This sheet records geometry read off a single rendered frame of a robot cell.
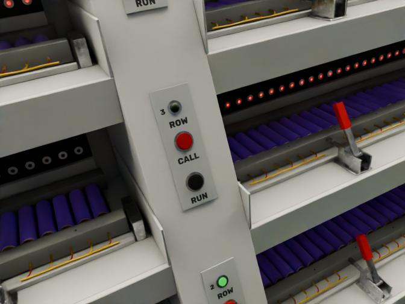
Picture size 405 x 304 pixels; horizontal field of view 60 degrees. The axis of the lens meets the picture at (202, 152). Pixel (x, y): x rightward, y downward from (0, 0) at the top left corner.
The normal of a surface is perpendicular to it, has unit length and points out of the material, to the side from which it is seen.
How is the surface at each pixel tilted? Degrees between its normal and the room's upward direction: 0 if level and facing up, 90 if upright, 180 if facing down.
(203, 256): 90
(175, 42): 90
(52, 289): 20
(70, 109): 111
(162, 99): 90
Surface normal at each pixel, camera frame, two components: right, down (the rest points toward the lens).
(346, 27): 0.44, 0.44
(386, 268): -0.11, -0.85
